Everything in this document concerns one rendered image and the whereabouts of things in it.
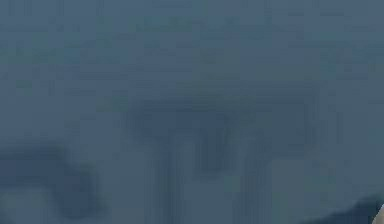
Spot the pale beige rounded object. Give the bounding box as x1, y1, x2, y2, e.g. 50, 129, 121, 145
372, 203, 384, 224

